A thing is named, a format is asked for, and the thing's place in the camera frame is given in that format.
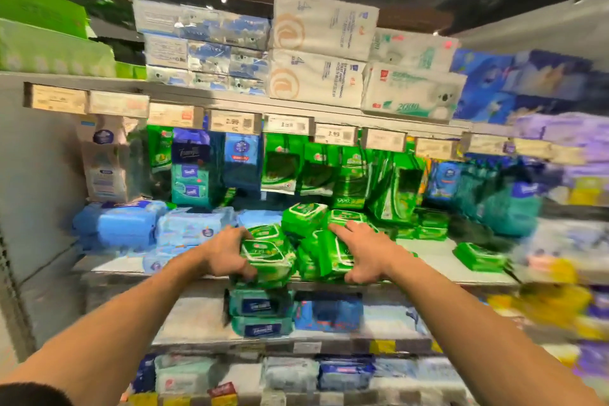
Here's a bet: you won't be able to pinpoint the teal tissue pack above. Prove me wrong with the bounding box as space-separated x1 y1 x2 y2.
171 164 213 207

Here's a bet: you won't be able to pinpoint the large teal tissue bag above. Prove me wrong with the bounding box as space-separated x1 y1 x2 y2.
478 180 543 237

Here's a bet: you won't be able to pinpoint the teal wipes pack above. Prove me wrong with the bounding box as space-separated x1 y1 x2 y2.
227 289 295 319
231 316 294 339

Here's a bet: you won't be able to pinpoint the white tissue box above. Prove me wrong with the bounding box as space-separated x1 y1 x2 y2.
77 115 130 146
82 143 131 203

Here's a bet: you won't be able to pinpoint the person's right hand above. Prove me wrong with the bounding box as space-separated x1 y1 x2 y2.
328 220 409 285

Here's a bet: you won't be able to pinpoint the yellow packets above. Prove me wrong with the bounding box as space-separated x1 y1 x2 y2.
488 258 609 342

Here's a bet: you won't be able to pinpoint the grey metal store shelf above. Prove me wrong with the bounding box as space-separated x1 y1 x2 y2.
0 70 609 406

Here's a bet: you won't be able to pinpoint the pale green wipes pack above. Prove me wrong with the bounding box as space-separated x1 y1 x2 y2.
154 355 216 395

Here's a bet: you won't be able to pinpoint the row of shelf price labels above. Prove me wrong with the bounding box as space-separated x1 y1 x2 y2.
24 83 586 166

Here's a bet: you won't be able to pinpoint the pale green tissue bundle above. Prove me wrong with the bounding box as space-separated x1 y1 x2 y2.
0 19 118 79

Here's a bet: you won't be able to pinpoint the dark sleeve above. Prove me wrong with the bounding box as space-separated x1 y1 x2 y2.
0 382 73 406

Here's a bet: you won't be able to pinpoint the stack of blue-white tissue bundles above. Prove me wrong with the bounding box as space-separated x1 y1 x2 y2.
132 0 271 96

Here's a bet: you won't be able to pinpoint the person's left forearm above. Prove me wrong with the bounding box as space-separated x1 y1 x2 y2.
0 244 212 406

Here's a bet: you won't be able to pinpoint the bright green carton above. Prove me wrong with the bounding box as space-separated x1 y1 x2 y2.
0 0 89 39

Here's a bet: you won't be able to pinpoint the small green hanging packet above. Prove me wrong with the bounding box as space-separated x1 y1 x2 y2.
149 126 174 172

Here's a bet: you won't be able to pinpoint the small light blue wipes pack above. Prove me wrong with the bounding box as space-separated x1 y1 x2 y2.
142 246 193 274

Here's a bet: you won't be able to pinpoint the dark blue tissue pack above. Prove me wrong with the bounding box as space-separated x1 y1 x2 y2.
171 129 212 165

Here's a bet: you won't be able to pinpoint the white green tissue bundle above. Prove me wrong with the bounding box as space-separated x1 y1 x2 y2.
370 28 460 73
362 62 468 122

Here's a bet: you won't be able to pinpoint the purple tissue bundles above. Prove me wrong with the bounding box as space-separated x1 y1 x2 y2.
513 112 609 166

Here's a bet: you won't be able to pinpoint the white paper roll bundle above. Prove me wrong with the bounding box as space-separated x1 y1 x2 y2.
267 49 368 109
271 0 380 62

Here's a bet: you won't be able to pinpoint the pile of green wipes packs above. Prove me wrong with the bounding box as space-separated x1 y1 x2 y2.
281 202 450 284

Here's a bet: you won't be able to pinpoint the row of hanging green bags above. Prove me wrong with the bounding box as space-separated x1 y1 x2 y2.
261 134 426 223

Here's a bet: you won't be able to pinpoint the green wet wipes packet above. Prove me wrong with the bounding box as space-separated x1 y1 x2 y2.
315 229 357 278
239 225 297 289

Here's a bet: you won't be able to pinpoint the person's right forearm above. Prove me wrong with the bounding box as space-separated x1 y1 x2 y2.
388 253 607 406

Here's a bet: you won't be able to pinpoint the pale blue wipes pack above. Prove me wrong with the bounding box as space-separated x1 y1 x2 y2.
363 305 422 336

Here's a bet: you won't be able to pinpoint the blue hanging tissue pack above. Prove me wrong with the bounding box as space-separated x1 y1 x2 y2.
223 133 261 190

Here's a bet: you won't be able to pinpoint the blue hanging wipes pack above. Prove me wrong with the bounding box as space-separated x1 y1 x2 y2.
427 161 461 203

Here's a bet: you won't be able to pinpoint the dark blue tissue bundles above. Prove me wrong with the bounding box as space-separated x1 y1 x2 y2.
451 49 609 122

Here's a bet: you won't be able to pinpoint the large blue wipes pack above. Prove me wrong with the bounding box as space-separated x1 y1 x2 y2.
73 200 168 252

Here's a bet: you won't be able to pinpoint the blue lidded wipes pack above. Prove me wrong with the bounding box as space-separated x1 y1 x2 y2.
318 357 376 391

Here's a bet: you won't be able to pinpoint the flat green wipes packet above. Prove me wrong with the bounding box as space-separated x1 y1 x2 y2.
453 242 510 273

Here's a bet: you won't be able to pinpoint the person's left hand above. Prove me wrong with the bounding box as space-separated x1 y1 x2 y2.
204 225 258 281

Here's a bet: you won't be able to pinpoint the pale grey wipes pack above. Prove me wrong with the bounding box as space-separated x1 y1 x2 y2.
263 357 320 393

